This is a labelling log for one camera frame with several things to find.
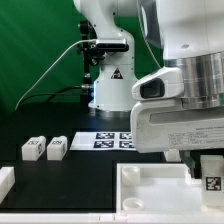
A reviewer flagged black cable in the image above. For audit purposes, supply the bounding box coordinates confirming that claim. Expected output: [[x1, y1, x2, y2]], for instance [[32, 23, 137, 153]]
[[18, 84, 94, 109]]

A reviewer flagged white square table top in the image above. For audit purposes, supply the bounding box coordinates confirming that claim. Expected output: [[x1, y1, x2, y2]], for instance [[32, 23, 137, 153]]
[[114, 162, 224, 214]]

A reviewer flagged white L-shaped obstacle fence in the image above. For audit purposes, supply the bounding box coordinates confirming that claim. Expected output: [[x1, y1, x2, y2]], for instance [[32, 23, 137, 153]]
[[0, 165, 224, 224]]

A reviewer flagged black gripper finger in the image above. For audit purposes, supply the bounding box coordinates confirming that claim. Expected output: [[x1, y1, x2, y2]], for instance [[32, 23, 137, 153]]
[[179, 150, 201, 179]]

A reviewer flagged white sheet with AprilTags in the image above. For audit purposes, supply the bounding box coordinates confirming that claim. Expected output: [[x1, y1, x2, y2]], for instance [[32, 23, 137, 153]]
[[70, 132, 135, 151]]

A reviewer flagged grey cable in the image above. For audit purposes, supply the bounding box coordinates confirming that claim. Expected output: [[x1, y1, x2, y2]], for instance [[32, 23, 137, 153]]
[[14, 38, 98, 111]]

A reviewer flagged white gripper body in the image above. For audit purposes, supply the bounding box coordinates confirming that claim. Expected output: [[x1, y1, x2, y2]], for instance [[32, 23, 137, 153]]
[[130, 67, 224, 153]]

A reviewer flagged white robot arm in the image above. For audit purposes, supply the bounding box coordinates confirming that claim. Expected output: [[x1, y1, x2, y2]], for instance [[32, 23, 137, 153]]
[[73, 0, 224, 179]]

